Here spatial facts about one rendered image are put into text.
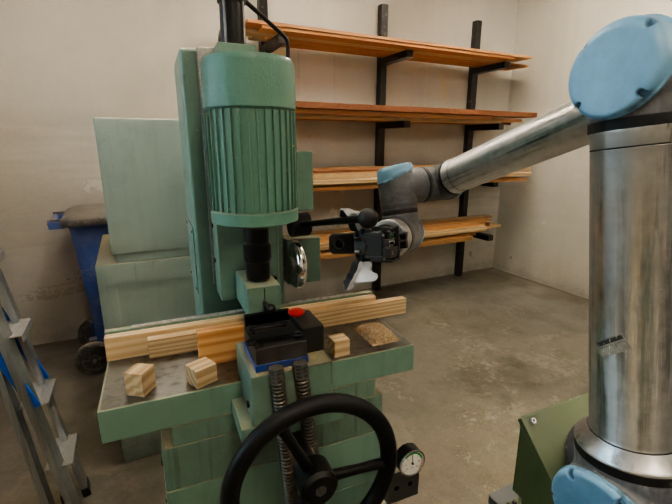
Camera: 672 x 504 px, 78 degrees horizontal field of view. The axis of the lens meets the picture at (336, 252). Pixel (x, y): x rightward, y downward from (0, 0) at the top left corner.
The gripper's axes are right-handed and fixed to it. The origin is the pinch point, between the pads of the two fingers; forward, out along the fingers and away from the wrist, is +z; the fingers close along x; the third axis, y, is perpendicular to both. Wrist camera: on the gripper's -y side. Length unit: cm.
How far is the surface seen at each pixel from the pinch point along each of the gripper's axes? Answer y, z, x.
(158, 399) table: -23.2, 24.3, 22.4
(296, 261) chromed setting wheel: -19.4, -15.0, 4.7
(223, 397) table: -16.6, 16.1, 24.6
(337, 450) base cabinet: -4.3, -2.7, 42.8
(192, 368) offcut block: -20.4, 19.0, 18.6
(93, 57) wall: -218, -106, -107
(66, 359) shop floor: -237, -77, 81
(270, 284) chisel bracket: -16.2, 0.4, 7.2
